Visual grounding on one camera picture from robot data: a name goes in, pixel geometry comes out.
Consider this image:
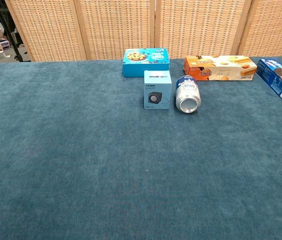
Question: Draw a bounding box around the small light blue speaker box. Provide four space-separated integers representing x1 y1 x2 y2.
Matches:
144 69 173 110

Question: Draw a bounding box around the blue chocolate chip cookie box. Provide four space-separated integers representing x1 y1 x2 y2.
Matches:
122 48 170 78

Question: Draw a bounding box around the orange wafer biscuit box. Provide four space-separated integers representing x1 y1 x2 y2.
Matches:
183 55 258 82

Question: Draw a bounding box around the dark blue sandwich cookie box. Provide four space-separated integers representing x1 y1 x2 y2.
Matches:
256 58 282 106

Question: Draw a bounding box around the silver and blue drink can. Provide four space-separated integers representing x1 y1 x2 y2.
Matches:
175 75 202 114

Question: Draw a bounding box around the teal blue table cloth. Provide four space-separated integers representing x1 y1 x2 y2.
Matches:
0 56 282 240

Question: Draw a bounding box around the wooden woven folding screen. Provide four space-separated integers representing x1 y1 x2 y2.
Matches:
4 0 282 62

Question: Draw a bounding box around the black tripod stand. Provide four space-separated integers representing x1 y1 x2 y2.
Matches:
0 0 24 62

